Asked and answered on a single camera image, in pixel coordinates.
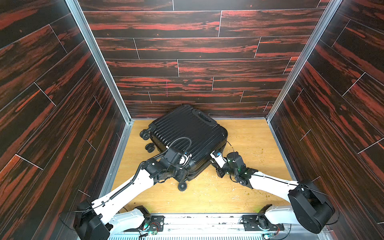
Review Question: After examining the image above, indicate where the black ribbed hard-shell suitcase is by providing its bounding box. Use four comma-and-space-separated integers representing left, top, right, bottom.
140, 105, 228, 191

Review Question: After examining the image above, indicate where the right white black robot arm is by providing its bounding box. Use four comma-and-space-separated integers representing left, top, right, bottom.
210, 151, 336, 234

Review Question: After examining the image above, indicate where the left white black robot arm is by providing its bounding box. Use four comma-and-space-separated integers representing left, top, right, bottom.
69, 138, 192, 240

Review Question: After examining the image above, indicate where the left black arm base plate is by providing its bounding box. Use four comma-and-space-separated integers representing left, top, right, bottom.
124, 215, 165, 233

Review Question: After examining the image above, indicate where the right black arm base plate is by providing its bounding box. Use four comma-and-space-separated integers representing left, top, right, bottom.
240, 214, 285, 232

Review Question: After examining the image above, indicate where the silver aluminium front rail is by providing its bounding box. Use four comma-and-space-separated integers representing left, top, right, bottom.
109, 214, 333, 240

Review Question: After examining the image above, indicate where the right aluminium corner post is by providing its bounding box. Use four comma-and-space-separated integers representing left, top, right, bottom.
266, 0, 344, 122

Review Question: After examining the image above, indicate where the aluminium corner post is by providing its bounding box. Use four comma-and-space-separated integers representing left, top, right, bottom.
64, 0, 133, 124
266, 0, 344, 122

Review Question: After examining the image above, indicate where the left aluminium corner post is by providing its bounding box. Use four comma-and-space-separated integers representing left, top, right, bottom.
64, 0, 133, 124

